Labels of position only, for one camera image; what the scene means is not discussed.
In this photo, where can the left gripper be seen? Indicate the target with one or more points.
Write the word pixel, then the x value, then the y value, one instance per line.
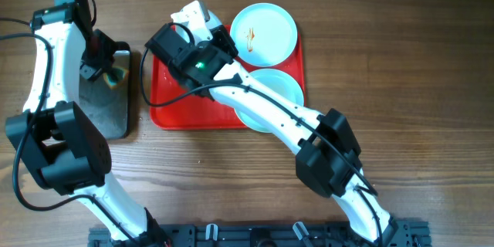
pixel 109 49

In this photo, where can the red plastic tray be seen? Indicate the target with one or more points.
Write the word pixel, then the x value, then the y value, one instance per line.
pixel 199 113

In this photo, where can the black water basin tray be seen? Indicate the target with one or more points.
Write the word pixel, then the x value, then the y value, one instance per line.
pixel 108 109

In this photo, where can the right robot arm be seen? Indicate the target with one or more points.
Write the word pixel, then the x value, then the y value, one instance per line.
pixel 325 148

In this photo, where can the green yellow sponge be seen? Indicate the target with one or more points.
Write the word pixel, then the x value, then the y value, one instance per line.
pixel 116 77

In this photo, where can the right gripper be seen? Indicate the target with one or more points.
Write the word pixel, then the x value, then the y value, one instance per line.
pixel 221 36

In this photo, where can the white plate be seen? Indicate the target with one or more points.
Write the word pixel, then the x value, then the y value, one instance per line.
pixel 281 83
pixel 265 34

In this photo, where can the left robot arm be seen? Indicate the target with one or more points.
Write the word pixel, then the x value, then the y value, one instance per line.
pixel 60 155

